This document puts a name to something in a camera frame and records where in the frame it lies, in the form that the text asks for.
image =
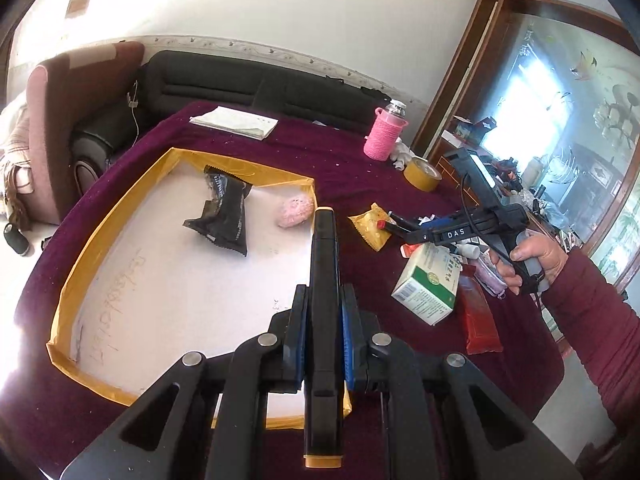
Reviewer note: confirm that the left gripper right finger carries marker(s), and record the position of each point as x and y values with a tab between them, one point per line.
355	342

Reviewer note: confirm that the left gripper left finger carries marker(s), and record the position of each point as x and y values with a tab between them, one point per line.
293	342

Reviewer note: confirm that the maroon sleeve forearm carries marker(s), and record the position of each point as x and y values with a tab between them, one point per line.
604	332

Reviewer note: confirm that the green white medicine box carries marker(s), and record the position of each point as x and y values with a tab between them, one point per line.
428	285

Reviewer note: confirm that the maroon tablecloth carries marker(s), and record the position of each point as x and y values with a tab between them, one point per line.
53	419

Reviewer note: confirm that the yellow tape roll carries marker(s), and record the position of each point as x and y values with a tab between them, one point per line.
422	175

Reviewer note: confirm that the yellow snack packet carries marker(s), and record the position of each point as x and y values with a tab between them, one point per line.
367	226

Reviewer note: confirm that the red packet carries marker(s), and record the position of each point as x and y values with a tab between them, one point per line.
481	334

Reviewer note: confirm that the white tissue wad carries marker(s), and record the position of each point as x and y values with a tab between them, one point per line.
400	155

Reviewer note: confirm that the pink fluffy sponge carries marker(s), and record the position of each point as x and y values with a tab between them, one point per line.
295	210

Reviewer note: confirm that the wooden mirror cabinet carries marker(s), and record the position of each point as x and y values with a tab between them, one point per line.
560	79

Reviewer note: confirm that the pink knit sleeve bottle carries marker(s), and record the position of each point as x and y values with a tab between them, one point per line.
387	128

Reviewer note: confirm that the yellow taped white tray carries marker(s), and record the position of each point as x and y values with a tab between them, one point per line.
146	289

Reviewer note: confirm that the black foil sachet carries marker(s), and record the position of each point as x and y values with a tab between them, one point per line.
223	219

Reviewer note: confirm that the white paper booklet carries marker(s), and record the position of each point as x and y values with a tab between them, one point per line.
246	124

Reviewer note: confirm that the black sofa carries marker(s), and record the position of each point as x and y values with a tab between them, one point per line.
172	80

